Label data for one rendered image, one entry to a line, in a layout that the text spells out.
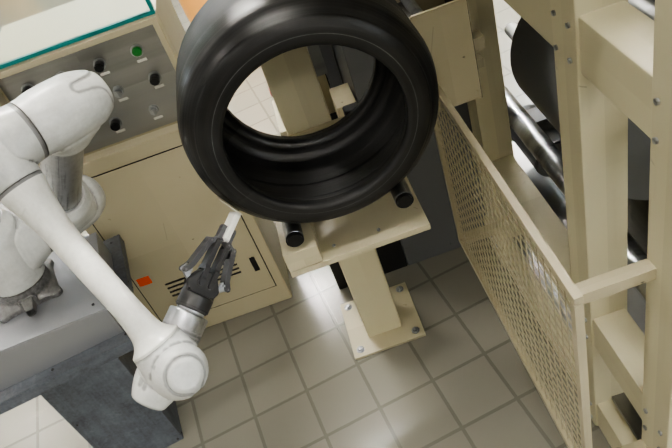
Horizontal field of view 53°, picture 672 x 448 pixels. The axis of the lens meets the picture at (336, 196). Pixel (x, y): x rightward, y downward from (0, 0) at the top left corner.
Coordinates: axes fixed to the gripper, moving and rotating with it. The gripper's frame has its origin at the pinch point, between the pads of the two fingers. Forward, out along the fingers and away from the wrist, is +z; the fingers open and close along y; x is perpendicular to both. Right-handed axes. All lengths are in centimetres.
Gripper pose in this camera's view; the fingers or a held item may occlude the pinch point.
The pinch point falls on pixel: (229, 226)
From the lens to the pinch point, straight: 154.2
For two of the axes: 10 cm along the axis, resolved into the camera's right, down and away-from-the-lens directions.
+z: 3.7, -8.9, 2.8
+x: 6.1, 0.0, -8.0
